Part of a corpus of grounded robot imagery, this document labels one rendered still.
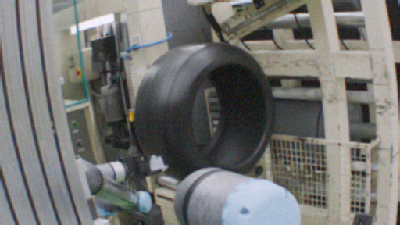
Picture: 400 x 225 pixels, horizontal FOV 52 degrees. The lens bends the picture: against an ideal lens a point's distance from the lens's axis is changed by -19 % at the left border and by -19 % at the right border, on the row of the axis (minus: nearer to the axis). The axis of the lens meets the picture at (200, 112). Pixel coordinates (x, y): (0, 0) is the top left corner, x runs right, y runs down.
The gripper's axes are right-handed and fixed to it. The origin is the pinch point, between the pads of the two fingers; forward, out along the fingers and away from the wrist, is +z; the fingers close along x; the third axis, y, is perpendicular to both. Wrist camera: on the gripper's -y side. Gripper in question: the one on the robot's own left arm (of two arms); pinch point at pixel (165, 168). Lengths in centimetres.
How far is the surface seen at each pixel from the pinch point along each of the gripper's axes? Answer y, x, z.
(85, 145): 1, 66, -4
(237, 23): 55, 10, 51
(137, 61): 41, 36, 13
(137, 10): 64, 29, 10
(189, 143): 10.4, -11.7, 3.5
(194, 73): 35.1, -11.4, 8.2
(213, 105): 16, 39, 58
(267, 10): 60, -11, 50
